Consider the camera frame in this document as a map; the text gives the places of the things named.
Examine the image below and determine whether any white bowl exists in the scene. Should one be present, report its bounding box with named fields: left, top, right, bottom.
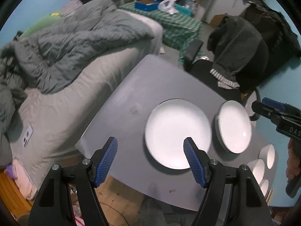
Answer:
left=259, top=179, right=269, bottom=197
left=258, top=144, right=275, bottom=169
left=247, top=159, right=265, bottom=185

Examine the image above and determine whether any white plate back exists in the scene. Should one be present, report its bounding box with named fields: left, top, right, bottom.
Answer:
left=215, top=101, right=252, bottom=154

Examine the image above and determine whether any white plate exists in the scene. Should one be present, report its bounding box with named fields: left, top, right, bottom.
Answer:
left=215, top=101, right=252, bottom=154
left=144, top=98, right=212, bottom=170

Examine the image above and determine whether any white plate front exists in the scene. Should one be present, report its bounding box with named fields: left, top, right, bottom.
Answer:
left=144, top=98, right=212, bottom=170

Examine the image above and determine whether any person's right hand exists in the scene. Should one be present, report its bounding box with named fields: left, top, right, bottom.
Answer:
left=286, top=139, right=300, bottom=180

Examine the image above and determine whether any black hanging coat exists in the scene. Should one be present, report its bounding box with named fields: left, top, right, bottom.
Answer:
left=240, top=0, right=300, bottom=60

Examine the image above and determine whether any dark grey hooded sweater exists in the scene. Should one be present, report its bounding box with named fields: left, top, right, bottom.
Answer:
left=207, top=15, right=269, bottom=92

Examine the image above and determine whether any bed with grey sheet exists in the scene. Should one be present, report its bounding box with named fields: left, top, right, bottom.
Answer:
left=7, top=14, right=163, bottom=200

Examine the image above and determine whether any black office chair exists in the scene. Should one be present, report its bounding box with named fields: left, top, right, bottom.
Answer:
left=183, top=16, right=270, bottom=121

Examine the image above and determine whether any grey quilted duvet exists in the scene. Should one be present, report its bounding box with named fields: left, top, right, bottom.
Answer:
left=1, top=0, right=154, bottom=133

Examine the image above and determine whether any green checkered cloth table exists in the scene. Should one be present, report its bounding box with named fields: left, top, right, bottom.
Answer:
left=119, top=2, right=202, bottom=65

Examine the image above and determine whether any green pillow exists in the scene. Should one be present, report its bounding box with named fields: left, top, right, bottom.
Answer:
left=20, top=13, right=63, bottom=38

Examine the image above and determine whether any white plastic bag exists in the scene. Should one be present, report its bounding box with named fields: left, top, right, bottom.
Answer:
left=158, top=0, right=178, bottom=15

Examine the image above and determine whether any blue cardboard box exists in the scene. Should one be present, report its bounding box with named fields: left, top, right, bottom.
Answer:
left=134, top=0, right=160, bottom=12

